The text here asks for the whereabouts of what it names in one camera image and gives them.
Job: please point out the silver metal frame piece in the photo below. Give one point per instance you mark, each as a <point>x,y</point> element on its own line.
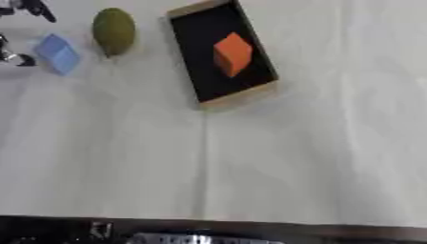
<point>200,239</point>

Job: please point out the light blue cube block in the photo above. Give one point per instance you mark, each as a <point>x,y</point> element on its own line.
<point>57,53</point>

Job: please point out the orange cube block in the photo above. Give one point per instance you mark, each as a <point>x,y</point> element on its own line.
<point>232,54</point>

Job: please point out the green toy mango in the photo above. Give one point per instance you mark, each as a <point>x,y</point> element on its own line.
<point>114,31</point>

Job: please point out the tan cardboard box black inside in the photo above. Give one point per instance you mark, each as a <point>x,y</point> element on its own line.
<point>203,63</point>

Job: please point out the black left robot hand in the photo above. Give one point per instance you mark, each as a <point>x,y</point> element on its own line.
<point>39,9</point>

